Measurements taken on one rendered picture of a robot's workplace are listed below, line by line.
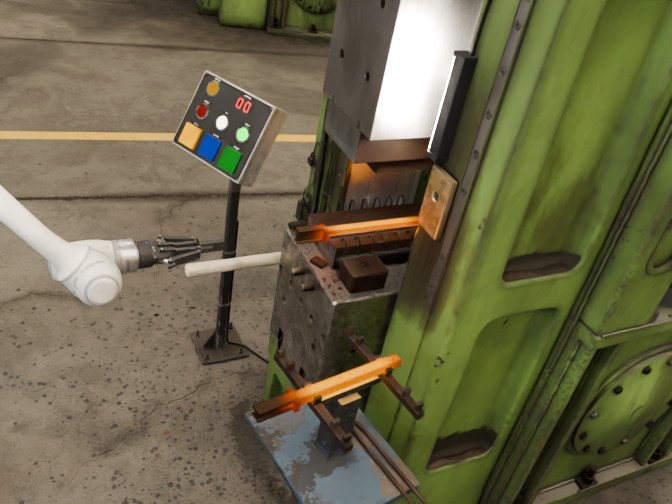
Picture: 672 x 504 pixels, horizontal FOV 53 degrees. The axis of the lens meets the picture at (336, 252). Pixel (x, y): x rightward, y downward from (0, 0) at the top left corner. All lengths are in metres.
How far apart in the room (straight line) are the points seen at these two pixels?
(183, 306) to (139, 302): 0.20
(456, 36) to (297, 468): 1.14
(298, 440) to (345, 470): 0.15
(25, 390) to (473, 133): 1.99
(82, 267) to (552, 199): 1.13
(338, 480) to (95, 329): 1.61
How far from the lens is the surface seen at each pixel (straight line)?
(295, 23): 6.79
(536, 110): 1.47
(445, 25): 1.69
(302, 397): 1.55
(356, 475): 1.79
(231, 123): 2.30
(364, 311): 1.94
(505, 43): 1.52
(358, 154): 1.79
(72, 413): 2.77
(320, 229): 1.96
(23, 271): 3.43
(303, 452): 1.81
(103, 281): 1.58
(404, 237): 2.06
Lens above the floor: 2.09
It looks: 35 degrees down
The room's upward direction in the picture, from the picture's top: 12 degrees clockwise
